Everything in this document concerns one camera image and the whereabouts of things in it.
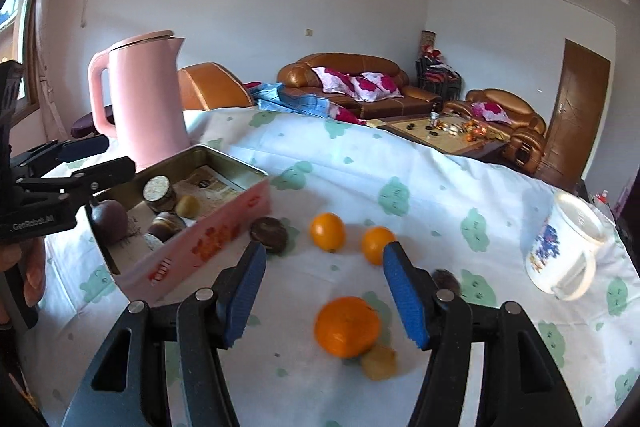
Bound pink electric kettle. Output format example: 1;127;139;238
88;29;191;172

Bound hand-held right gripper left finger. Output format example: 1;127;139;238
62;241;268;427

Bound dark purple stool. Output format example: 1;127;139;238
70;113;116;138

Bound brown wooden door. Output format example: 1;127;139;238
542;38;612;188

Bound white cloud-print tablecloth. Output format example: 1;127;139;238
37;107;636;427

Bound wooden coffee table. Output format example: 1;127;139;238
382;114;511;158

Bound large orange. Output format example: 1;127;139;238
314;297;382;359

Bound person's left hand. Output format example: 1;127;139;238
19;236;47;304

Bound pink metal tin box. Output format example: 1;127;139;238
82;144;273;303

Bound printed paper sheet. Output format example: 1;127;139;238
125;164;251;248

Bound brown leather sofa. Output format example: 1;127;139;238
277;53;443;120

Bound pink floral pillow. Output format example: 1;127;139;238
472;102;513;124
350;73;403;102
311;67;356;94

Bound small orange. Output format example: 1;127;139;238
310;213;347;252
361;227;397;267

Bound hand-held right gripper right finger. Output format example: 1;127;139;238
382;241;583;427

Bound purple radish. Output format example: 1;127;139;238
91;199;138;249

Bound stacked dark chairs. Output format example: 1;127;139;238
416;52;463;100

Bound brown leather armchair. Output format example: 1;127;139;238
442;88;547;178

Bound blue plaid cloth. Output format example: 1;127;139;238
245;82;366;124

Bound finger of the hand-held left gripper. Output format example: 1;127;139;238
15;157;137;208
10;134;109;188

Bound small yellow fruit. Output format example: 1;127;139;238
361;345;399;382

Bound white printed mug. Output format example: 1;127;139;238
525;193;613;302

